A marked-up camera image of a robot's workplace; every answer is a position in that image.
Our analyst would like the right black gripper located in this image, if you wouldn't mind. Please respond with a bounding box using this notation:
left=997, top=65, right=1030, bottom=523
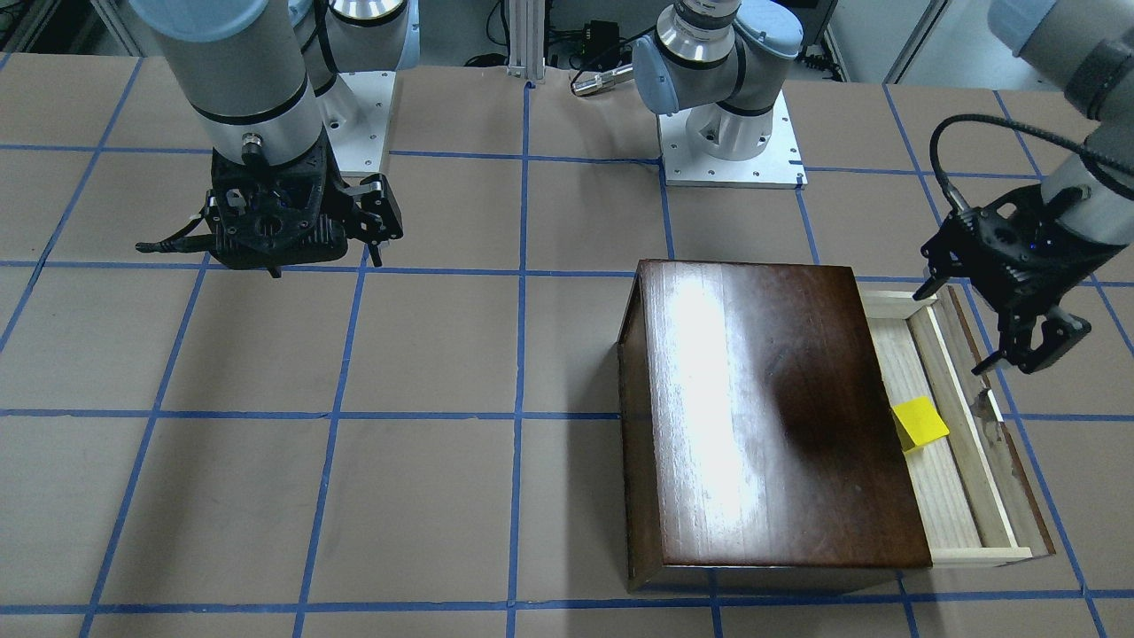
left=206, top=146, right=405, bottom=270

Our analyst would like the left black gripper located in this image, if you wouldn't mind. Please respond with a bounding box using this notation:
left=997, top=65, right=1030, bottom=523
left=913, top=192, right=1122, bottom=376

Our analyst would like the yellow cube block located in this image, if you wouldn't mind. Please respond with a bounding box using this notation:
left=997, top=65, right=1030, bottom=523
left=891, top=395, right=951, bottom=453

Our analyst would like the light wood drawer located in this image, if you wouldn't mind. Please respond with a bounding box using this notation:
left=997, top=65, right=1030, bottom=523
left=861, top=286, right=1053, bottom=568

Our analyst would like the dark wooden drawer cabinet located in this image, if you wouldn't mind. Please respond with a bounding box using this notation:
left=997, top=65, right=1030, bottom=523
left=617, top=260, right=933, bottom=595

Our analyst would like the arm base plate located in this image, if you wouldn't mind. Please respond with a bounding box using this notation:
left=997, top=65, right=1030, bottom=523
left=318, top=70, right=397, bottom=177
left=657, top=92, right=809, bottom=189

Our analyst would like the silver cable connector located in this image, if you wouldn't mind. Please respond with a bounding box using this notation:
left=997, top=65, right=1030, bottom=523
left=572, top=65, right=634, bottom=97

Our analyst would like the aluminium frame post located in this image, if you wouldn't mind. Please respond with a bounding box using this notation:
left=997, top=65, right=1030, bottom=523
left=505, top=0, right=547, bottom=86

